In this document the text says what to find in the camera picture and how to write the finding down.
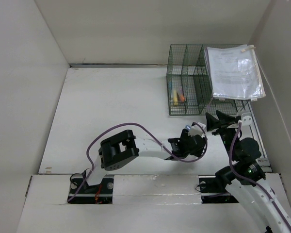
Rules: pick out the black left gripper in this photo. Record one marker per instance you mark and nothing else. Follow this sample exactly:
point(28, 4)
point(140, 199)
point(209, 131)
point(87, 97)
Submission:
point(185, 135)

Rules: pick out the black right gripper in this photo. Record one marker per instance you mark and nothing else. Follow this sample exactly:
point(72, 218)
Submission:
point(223, 119)

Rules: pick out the orange highlighter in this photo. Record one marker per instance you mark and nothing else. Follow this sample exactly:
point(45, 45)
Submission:
point(181, 97)

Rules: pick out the yellow highlighter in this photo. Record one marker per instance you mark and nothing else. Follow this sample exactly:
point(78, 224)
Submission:
point(175, 98)

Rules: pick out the light blue highlighter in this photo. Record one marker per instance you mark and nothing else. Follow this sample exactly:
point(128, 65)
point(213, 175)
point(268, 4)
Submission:
point(169, 82)

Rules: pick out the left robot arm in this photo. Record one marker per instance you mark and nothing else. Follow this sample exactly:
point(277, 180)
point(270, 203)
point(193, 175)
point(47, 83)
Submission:
point(122, 148)

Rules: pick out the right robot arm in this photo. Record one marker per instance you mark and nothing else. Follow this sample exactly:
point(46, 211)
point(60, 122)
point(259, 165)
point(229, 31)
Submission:
point(243, 178)

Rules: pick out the white foam front board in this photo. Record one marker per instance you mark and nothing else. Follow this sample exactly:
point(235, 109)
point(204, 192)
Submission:
point(156, 190)

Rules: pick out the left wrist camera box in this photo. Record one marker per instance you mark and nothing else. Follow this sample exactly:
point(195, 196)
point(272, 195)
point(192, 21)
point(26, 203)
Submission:
point(197, 129)

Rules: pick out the green wire mesh organizer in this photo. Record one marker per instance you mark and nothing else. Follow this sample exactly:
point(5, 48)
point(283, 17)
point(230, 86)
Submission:
point(186, 67)

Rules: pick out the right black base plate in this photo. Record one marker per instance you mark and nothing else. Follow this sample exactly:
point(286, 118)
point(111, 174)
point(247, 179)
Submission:
point(212, 192)

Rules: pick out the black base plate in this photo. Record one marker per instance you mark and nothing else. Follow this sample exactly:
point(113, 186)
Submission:
point(212, 192)
point(91, 194)

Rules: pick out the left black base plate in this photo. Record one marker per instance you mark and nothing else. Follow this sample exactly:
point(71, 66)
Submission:
point(91, 194)

